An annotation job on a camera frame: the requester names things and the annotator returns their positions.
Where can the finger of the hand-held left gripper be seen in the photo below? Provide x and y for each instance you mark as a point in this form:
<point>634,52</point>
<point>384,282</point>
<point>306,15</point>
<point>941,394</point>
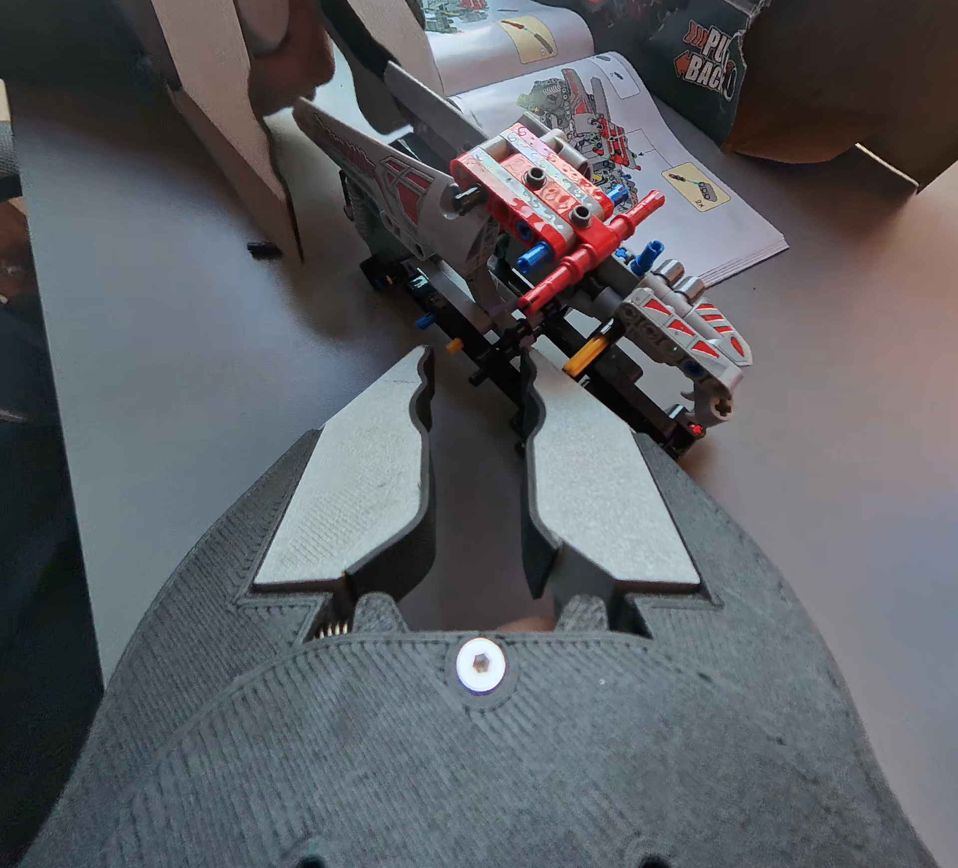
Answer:
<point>382,7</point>
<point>202,52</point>

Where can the red and grey lego model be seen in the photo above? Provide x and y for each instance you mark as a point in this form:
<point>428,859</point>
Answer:
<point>554,194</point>

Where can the small black lego pin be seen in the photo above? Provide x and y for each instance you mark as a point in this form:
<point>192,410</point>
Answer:
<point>266,249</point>

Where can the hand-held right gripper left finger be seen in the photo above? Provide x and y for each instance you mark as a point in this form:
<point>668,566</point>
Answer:
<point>352,486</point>

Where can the lego instruction booklet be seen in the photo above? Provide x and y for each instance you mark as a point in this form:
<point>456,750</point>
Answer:
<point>737,224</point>

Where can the person's left hand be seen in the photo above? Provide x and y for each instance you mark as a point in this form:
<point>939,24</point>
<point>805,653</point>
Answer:
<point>307,52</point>

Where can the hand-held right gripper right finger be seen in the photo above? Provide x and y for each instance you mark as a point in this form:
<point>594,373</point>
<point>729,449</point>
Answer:
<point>606,501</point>

